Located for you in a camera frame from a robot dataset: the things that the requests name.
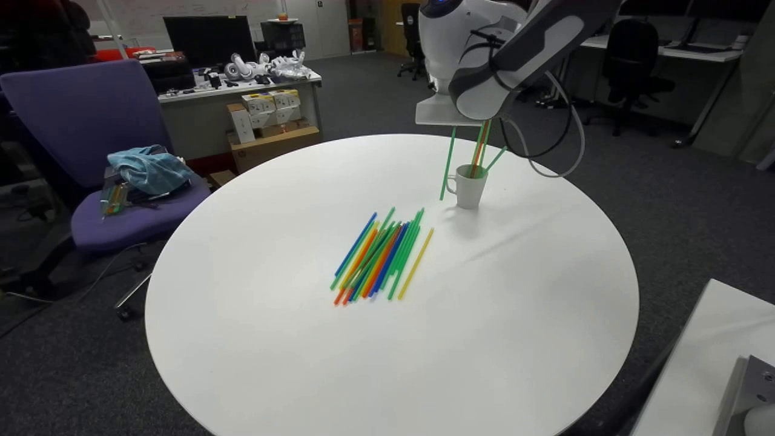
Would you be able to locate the white carton box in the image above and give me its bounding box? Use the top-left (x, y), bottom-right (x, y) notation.
top-left (227, 102), bottom-right (256, 146)

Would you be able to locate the silver plastic bag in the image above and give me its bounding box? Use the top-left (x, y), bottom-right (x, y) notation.
top-left (268, 48), bottom-right (314, 83)

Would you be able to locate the brown cardboard box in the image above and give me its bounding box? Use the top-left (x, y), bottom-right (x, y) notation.
top-left (227, 123), bottom-right (324, 174)

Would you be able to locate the yellow cabinet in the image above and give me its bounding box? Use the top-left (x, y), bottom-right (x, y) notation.
top-left (378, 0), bottom-right (422, 57)

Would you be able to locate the gray metal bracket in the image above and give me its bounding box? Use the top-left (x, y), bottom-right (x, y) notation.
top-left (712, 351), bottom-right (775, 436)

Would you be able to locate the crumpled blue cloth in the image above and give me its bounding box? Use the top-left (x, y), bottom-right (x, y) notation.
top-left (101, 143), bottom-right (197, 203)

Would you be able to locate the white plastic bag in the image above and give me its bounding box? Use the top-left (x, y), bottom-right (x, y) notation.
top-left (222, 51), bottom-right (273, 85)

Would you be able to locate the clear straw packet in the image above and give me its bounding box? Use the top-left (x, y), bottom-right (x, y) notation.
top-left (99, 180), bottom-right (132, 220)

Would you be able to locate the white office desk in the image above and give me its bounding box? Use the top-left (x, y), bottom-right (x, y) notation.
top-left (155, 69), bottom-right (327, 162)

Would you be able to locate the long white desk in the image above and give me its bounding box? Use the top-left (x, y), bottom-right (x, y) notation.
top-left (579, 33), bottom-right (746, 69)

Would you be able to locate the wrist camera mount plate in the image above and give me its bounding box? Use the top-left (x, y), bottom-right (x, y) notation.
top-left (415, 94), bottom-right (488, 131)

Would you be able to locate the black computer monitor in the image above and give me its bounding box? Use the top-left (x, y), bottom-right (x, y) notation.
top-left (162, 16), bottom-right (260, 70)

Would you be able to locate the white ceramic mug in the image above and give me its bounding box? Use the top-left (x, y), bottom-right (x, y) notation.
top-left (442, 162), bottom-right (488, 213)

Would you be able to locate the black office chair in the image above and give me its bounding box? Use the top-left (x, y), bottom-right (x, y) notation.
top-left (602, 17), bottom-right (677, 138)
top-left (398, 2), bottom-right (427, 80)

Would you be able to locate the black equipment case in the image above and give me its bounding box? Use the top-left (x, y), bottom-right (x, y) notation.
top-left (141, 57), bottom-right (197, 94)

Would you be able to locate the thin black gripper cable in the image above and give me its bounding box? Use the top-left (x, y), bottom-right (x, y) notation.
top-left (495, 69), bottom-right (589, 182)

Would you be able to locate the white robot stand platform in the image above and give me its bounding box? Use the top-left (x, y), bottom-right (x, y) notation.
top-left (628, 277), bottom-right (775, 436)

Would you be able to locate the white paper bag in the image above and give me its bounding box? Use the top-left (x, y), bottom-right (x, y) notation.
top-left (273, 87), bottom-right (304, 129)
top-left (240, 89), bottom-right (280, 131)

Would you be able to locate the lime plastic straw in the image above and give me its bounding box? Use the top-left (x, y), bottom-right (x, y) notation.
top-left (469, 120), bottom-right (491, 172)

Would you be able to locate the purple office chair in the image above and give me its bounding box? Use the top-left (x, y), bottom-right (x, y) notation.
top-left (0, 58), bottom-right (216, 322)

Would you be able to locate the blue plastic straw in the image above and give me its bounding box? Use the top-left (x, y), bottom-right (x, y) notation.
top-left (331, 211), bottom-right (381, 280)
top-left (355, 220), bottom-right (406, 300)

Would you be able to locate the red flat tray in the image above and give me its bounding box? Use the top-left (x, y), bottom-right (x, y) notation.
top-left (95, 47), bottom-right (164, 66)

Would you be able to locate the small black monitor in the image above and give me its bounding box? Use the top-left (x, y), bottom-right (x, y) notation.
top-left (260, 19), bottom-right (308, 58)

